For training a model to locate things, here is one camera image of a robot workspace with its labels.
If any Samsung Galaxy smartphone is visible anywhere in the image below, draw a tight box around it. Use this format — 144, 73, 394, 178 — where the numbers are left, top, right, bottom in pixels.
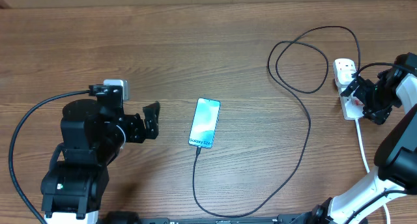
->
188, 98, 221, 148

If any black USB charging cable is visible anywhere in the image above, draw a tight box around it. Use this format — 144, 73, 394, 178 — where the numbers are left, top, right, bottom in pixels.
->
192, 25, 362, 218

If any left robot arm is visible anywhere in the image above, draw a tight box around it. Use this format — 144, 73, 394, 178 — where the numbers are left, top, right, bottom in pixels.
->
41, 84, 160, 223

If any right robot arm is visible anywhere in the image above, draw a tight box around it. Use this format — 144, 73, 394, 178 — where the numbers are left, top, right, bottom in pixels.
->
292, 53, 416, 223

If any white charger plug adapter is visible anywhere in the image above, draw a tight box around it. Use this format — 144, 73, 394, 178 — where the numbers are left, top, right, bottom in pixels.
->
335, 69, 356, 88

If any white power strip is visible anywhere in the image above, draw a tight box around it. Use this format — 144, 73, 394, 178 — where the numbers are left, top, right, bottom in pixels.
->
333, 58, 364, 120

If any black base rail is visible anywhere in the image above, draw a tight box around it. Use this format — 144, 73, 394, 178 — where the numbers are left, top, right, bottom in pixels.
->
100, 210, 369, 224

